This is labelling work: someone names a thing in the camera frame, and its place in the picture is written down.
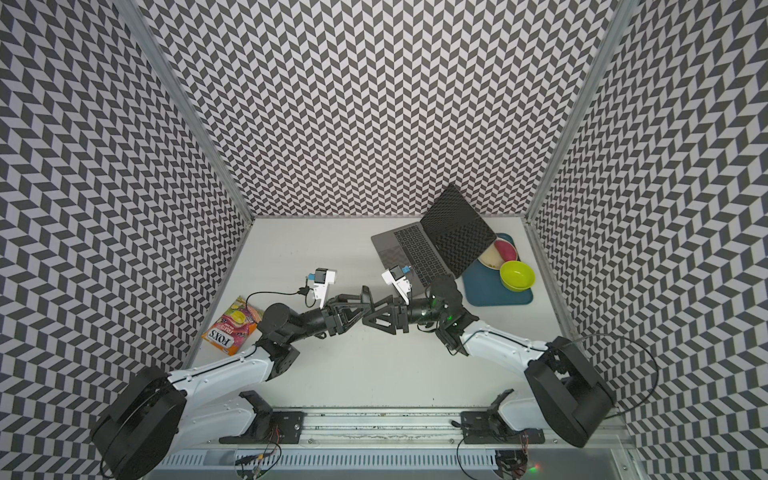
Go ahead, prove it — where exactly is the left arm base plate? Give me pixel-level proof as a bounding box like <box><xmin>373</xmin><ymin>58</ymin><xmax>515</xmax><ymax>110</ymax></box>
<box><xmin>219</xmin><ymin>411</ymin><xmax>305</xmax><ymax>445</ymax></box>

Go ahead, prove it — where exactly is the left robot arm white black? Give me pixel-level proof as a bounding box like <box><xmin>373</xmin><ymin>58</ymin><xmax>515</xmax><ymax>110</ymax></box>
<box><xmin>91</xmin><ymin>287</ymin><xmax>373</xmax><ymax>479</ymax></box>

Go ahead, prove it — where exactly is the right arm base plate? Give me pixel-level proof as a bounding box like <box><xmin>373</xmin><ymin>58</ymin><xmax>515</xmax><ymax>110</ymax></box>
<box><xmin>460</xmin><ymin>410</ymin><xmax>546</xmax><ymax>445</ymax></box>

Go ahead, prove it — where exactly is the grey laptop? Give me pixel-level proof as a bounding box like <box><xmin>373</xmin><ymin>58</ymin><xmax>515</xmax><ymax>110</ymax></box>
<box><xmin>371</xmin><ymin>183</ymin><xmax>496</xmax><ymax>296</ymax></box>

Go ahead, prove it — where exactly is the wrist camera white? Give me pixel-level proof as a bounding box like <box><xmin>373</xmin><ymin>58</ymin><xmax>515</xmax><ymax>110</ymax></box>
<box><xmin>307</xmin><ymin>268</ymin><xmax>337</xmax><ymax>308</ymax></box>
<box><xmin>381</xmin><ymin>266</ymin><xmax>412</xmax><ymax>305</ymax></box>

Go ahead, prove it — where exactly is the teal tray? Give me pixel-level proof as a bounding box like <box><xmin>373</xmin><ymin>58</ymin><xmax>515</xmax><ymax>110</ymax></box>
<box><xmin>461</xmin><ymin>256</ymin><xmax>534</xmax><ymax>307</ymax></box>

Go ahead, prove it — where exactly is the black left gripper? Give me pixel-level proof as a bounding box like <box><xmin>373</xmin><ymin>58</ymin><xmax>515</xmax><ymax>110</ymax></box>
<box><xmin>285</xmin><ymin>294</ymin><xmax>372</xmax><ymax>345</ymax></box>

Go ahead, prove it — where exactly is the lime green bowl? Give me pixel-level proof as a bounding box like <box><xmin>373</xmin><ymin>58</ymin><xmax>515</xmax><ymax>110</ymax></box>
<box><xmin>499</xmin><ymin>261</ymin><xmax>536</xmax><ymax>292</ymax></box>

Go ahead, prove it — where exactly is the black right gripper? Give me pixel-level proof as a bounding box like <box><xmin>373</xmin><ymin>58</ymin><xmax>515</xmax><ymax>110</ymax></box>
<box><xmin>363</xmin><ymin>293</ymin><xmax>447</xmax><ymax>335</ymax></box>

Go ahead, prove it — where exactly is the Fox's candy bag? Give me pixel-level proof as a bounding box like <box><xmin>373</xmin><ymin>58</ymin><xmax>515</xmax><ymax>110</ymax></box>
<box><xmin>203</xmin><ymin>296</ymin><xmax>262</xmax><ymax>356</ymax></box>

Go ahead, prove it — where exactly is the aluminium front rail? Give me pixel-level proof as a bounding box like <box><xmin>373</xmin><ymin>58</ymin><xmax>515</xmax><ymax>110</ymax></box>
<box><xmin>134</xmin><ymin>407</ymin><xmax>634</xmax><ymax>450</ymax></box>

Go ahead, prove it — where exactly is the beige plate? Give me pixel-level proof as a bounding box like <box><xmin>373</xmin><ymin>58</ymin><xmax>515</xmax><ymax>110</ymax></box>
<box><xmin>478</xmin><ymin>243</ymin><xmax>505</xmax><ymax>271</ymax></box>

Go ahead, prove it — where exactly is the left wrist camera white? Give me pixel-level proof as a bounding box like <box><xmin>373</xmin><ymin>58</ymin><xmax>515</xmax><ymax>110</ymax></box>
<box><xmin>307</xmin><ymin>268</ymin><xmax>337</xmax><ymax>308</ymax></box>

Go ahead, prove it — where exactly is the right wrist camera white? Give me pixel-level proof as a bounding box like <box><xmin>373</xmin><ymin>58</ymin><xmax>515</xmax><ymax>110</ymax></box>
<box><xmin>381</xmin><ymin>266</ymin><xmax>412</xmax><ymax>305</ymax></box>

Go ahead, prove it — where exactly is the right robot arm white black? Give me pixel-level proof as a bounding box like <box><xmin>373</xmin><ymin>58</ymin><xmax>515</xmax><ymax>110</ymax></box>
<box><xmin>361</xmin><ymin>276</ymin><xmax>616</xmax><ymax>448</ymax></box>

